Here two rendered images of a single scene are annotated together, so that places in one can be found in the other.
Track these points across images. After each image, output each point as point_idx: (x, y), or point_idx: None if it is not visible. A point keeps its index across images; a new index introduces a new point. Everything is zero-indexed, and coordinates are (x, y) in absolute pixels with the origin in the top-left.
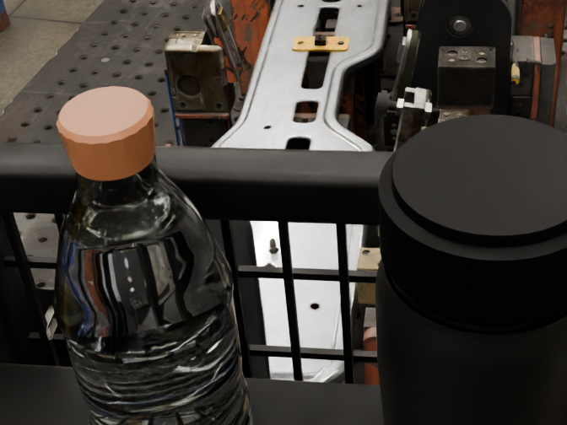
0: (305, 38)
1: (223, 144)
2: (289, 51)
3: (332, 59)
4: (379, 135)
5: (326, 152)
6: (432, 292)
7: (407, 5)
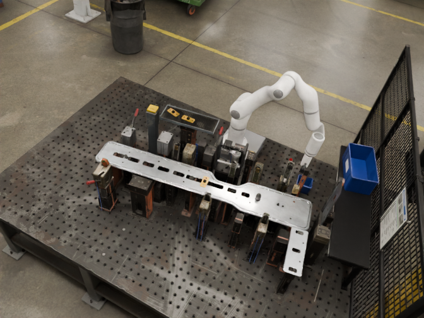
0: (201, 183)
1: (240, 207)
2: (205, 188)
3: (212, 181)
4: (178, 193)
5: (416, 151)
6: None
7: (192, 162)
